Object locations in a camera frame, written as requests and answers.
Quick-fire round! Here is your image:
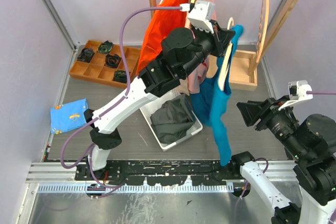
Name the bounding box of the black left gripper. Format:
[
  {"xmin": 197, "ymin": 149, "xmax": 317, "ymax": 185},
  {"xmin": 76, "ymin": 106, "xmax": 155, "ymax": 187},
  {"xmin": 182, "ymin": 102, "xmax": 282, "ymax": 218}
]
[{"xmin": 181, "ymin": 20, "xmax": 236, "ymax": 79}]

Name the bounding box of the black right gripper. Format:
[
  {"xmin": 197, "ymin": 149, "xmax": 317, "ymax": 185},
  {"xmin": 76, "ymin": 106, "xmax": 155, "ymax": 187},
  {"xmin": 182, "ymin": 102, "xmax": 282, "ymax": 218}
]
[{"xmin": 236, "ymin": 92, "xmax": 308, "ymax": 158}]

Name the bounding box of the cream wooden hanger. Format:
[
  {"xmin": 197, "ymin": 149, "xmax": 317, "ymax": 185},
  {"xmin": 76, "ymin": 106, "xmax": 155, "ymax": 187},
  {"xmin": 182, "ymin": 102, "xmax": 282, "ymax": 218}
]
[{"xmin": 218, "ymin": 17, "xmax": 236, "ymax": 92}]

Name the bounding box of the orange wavy metal hanger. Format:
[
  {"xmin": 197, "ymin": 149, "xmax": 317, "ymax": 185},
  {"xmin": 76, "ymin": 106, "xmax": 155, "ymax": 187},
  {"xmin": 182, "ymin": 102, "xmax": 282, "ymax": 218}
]
[{"xmin": 255, "ymin": 0, "xmax": 270, "ymax": 64}]

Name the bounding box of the teal blue t shirt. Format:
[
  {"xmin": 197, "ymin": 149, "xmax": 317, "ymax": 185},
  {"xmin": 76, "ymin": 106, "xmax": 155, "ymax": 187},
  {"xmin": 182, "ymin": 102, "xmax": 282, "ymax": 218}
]
[{"xmin": 190, "ymin": 25, "xmax": 244, "ymax": 166}]

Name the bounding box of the dark grey t shirt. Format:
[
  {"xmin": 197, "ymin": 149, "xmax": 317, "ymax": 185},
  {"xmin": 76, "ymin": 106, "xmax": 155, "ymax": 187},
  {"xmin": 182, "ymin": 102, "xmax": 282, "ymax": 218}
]
[{"xmin": 150, "ymin": 94, "xmax": 195, "ymax": 144}]

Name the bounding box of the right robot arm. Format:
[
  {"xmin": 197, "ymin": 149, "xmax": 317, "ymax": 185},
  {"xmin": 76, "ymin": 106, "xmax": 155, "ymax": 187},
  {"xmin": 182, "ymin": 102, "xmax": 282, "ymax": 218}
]
[{"xmin": 229, "ymin": 95, "xmax": 335, "ymax": 223}]

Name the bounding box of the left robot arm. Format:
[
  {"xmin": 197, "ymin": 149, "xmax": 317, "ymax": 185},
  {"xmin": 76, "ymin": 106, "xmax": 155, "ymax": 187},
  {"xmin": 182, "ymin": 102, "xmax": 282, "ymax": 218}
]
[{"xmin": 85, "ymin": 20, "xmax": 243, "ymax": 180}]

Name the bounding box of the pink t shirt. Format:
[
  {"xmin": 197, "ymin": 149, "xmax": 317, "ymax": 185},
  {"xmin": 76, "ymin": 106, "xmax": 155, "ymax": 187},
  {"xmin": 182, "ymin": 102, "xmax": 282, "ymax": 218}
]
[{"xmin": 181, "ymin": 0, "xmax": 214, "ymax": 95}]

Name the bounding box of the orange red t shirt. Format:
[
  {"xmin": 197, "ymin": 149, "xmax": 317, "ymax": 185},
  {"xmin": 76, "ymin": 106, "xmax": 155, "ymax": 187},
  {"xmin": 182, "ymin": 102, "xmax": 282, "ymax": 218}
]
[{"xmin": 136, "ymin": 0, "xmax": 188, "ymax": 73}]

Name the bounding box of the wooden clothes rack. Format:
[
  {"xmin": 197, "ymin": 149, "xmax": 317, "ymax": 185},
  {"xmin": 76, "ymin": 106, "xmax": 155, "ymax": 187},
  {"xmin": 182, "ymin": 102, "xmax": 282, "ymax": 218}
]
[{"xmin": 145, "ymin": 0, "xmax": 314, "ymax": 92}]

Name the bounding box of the white plastic basket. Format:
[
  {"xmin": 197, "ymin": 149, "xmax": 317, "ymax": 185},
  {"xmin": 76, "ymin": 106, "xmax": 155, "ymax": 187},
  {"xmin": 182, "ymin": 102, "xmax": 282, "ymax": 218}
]
[{"xmin": 140, "ymin": 90, "xmax": 203, "ymax": 151}]

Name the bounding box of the rolled dark green sock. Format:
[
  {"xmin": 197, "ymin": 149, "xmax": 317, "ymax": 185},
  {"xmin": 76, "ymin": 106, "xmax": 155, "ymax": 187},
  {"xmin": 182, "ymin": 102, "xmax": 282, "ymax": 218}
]
[{"xmin": 113, "ymin": 70, "xmax": 129, "ymax": 83}]

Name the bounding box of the rolled black sock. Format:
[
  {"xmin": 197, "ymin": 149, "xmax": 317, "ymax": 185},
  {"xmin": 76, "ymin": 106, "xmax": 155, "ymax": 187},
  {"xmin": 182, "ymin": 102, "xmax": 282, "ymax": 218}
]
[{"xmin": 105, "ymin": 54, "xmax": 121, "ymax": 68}]

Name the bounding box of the wooden compartment tray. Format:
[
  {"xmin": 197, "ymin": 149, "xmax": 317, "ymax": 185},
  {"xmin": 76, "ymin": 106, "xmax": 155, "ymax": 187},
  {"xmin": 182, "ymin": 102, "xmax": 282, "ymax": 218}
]
[{"xmin": 69, "ymin": 40, "xmax": 127, "ymax": 89}]

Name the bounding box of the blue patterned cloth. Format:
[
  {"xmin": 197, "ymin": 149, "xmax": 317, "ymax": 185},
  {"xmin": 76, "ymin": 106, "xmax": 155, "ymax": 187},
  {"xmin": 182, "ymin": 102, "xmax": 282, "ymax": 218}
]
[{"xmin": 50, "ymin": 99, "xmax": 88, "ymax": 134}]

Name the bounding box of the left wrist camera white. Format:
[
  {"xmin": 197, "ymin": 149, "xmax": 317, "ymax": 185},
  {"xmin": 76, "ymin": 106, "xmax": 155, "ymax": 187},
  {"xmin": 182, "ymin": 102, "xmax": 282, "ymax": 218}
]
[{"xmin": 180, "ymin": 0, "xmax": 215, "ymax": 34}]

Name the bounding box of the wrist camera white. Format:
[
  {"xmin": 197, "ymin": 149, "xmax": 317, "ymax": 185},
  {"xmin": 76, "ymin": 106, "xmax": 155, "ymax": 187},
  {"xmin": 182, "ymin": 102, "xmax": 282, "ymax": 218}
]
[
  {"xmin": 278, "ymin": 80, "xmax": 313, "ymax": 111},
  {"xmin": 180, "ymin": 0, "xmax": 215, "ymax": 34}
]

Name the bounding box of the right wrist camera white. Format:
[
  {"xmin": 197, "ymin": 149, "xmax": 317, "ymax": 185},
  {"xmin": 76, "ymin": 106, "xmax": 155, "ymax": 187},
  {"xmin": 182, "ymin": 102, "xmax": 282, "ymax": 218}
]
[{"xmin": 278, "ymin": 80, "xmax": 313, "ymax": 111}]

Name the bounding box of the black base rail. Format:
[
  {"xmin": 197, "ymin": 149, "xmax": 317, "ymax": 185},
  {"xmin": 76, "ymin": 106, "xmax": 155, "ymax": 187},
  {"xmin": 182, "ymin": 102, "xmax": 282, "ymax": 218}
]
[{"xmin": 75, "ymin": 158, "xmax": 237, "ymax": 187}]

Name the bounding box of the white slotted cable duct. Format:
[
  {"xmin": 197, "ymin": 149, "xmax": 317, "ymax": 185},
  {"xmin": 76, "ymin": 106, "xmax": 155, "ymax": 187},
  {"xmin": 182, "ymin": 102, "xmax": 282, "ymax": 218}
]
[{"xmin": 37, "ymin": 183, "xmax": 234, "ymax": 194}]

